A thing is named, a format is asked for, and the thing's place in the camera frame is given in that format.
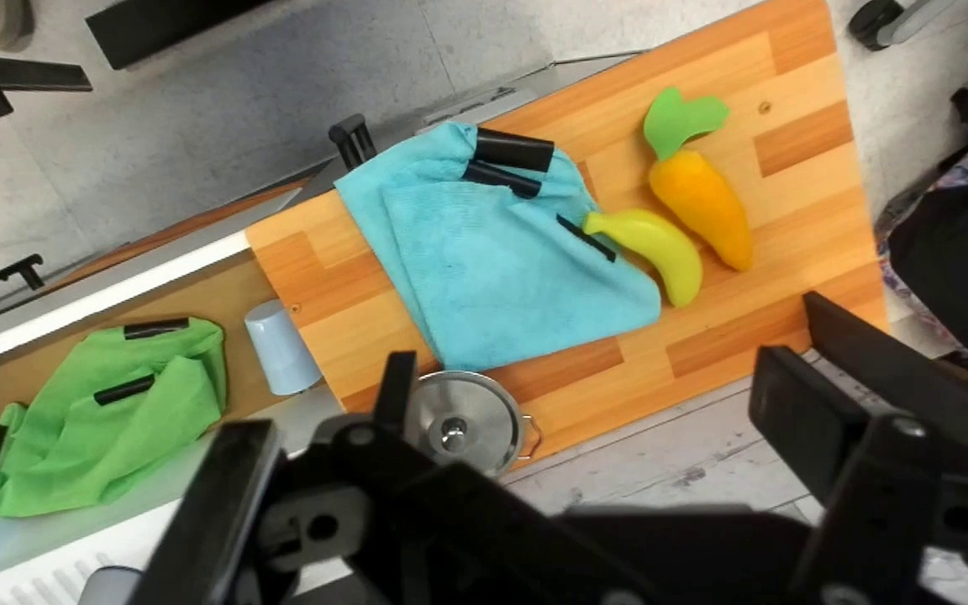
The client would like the black chair caster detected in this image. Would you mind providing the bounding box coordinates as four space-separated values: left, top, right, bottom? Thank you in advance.
849 0 927 52

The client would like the black bag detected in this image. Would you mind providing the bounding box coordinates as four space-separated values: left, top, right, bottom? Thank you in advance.
874 83 968 380

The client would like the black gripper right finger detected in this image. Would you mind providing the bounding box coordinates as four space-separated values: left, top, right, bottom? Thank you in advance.
748 342 881 512

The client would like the white ribbed panel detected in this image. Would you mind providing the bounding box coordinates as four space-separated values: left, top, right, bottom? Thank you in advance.
0 500 189 605

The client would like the wide black clip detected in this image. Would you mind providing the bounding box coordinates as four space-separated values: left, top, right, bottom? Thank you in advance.
472 124 560 176

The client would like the black flat panel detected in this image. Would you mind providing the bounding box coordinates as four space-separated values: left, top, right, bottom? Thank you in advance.
84 0 277 73

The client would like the yellow toy banana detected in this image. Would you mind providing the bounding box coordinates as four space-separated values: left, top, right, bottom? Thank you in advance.
582 204 707 311

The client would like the white rail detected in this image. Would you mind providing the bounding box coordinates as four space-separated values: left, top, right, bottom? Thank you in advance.
0 227 256 383

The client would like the green microfiber towel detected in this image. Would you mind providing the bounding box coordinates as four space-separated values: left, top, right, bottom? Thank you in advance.
0 315 233 521

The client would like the round metal disc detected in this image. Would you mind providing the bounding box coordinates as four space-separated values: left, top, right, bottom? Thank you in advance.
407 366 534 482

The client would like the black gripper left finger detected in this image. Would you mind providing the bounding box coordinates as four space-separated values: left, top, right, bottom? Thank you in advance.
369 349 419 440

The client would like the light blue cup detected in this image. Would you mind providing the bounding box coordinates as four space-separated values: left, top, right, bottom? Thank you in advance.
242 298 325 400

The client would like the orange toy carrot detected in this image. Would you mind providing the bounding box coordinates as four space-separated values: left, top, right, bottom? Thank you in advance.
639 83 757 275

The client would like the blue microfiber towel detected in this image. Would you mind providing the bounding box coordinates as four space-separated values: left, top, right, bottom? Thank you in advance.
333 119 667 377

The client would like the black table clamp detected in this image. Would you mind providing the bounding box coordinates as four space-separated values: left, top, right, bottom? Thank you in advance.
325 111 382 176

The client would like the long thin black clip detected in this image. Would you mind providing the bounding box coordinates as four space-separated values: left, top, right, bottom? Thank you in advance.
554 210 622 266

